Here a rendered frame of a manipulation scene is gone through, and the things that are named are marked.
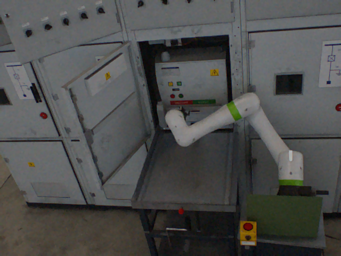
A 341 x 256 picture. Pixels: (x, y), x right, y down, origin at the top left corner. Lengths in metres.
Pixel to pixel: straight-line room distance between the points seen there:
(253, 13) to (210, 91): 0.61
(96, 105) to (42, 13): 0.58
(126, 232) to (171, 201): 1.11
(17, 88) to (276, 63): 1.83
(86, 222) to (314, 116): 2.10
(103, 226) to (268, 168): 1.50
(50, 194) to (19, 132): 0.72
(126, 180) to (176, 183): 0.89
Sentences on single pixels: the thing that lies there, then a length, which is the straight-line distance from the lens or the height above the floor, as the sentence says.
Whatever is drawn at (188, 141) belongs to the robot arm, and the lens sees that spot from 2.11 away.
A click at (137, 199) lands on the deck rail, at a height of 0.85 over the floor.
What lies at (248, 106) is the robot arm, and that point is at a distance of 2.08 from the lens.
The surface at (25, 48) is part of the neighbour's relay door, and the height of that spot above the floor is 1.73.
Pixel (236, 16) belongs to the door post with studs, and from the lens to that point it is 2.19.
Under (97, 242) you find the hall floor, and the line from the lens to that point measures 3.20.
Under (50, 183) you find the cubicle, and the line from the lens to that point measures 3.42.
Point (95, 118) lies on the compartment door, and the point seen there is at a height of 1.28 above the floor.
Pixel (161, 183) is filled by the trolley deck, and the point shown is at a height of 0.85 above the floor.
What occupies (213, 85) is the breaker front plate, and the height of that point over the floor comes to 1.21.
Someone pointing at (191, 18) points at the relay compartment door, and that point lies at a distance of 2.19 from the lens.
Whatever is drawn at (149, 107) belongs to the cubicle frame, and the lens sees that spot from 2.55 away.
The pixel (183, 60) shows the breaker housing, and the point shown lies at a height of 1.39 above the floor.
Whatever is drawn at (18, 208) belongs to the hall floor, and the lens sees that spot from 3.85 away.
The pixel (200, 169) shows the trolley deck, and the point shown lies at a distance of 2.30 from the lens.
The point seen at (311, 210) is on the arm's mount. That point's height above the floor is 0.96.
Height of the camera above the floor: 2.38
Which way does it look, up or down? 35 degrees down
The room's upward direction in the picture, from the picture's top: 10 degrees counter-clockwise
